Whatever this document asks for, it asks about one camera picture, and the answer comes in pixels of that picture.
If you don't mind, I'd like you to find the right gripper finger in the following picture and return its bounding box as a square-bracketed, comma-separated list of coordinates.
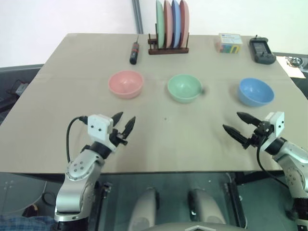
[236, 112, 259, 126]
[222, 124, 249, 145]

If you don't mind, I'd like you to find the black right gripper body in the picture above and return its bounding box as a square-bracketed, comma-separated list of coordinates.
[242, 120, 274, 150]

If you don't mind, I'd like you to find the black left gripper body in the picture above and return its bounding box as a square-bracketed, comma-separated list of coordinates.
[109, 129, 128, 148]

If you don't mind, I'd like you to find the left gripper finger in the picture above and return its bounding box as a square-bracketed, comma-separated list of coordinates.
[122, 116, 136, 141]
[111, 112, 124, 127]

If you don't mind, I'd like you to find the blue bowl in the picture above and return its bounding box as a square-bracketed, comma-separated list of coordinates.
[238, 77, 275, 107]

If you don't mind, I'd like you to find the pink bowl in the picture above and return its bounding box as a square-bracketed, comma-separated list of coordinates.
[108, 70, 145, 100]

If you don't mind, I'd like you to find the black handheld remote controller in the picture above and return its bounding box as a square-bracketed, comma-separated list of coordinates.
[249, 35, 277, 65]

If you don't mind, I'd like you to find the green bowl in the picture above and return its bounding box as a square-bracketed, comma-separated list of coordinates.
[167, 74, 203, 104]

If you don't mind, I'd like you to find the white sheet with metal parts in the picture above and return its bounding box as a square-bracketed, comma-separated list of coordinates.
[276, 55, 308, 79]

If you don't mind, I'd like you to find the black and red screwdriver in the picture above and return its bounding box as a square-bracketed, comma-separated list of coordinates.
[129, 35, 141, 65]

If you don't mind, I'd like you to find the silver left robot leg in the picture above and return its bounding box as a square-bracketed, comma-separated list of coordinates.
[127, 187, 160, 231]

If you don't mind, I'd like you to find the silver robot leg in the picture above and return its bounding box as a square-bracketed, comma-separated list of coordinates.
[127, 187, 160, 231]
[187, 188, 227, 231]

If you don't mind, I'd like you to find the clear box of coloured items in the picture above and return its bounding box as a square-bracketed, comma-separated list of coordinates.
[216, 33, 244, 55]

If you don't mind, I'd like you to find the silver right robot leg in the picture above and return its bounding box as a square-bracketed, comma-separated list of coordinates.
[187, 188, 227, 231]

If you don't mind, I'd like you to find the dark wooden plate rack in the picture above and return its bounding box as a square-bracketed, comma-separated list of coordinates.
[147, 32, 190, 55]

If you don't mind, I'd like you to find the green plate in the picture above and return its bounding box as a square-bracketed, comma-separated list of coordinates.
[155, 0, 166, 49]

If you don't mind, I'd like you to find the silver robot torso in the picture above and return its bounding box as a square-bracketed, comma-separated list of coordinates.
[146, 222, 242, 231]

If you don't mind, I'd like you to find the grey metal pole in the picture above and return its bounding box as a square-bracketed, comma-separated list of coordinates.
[132, 0, 144, 34]

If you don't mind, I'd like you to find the pink plate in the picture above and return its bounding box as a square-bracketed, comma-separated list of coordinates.
[163, 0, 174, 48]

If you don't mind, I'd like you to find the round clear plastic disc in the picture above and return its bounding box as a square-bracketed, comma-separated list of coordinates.
[0, 172, 48, 213]

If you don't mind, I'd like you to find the blue plate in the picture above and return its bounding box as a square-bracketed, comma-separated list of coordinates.
[171, 0, 182, 48]

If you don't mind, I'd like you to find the red plate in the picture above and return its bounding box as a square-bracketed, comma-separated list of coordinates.
[179, 0, 190, 47]

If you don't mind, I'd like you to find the blue plaid cloth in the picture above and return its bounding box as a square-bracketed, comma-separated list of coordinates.
[0, 215, 56, 231]

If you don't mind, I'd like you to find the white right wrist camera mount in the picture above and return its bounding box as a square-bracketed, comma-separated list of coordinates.
[264, 111, 285, 143]

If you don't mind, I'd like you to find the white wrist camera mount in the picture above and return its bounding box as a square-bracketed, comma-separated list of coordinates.
[87, 114, 114, 153]
[264, 111, 285, 143]

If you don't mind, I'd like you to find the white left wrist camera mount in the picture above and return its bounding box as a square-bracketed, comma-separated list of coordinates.
[87, 114, 114, 153]

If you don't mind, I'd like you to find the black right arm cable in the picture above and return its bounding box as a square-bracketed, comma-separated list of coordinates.
[256, 136, 292, 191]

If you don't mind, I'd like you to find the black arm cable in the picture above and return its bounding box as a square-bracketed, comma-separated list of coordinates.
[256, 136, 292, 191]
[66, 116, 89, 164]

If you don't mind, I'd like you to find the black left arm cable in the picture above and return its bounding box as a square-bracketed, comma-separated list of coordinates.
[66, 116, 89, 164]

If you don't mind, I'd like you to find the black table frame bar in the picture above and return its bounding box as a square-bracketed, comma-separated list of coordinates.
[95, 180, 113, 231]
[225, 172, 249, 230]

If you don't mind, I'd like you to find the black coiled floor cable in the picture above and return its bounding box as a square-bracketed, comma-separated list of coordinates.
[41, 192, 58, 205]

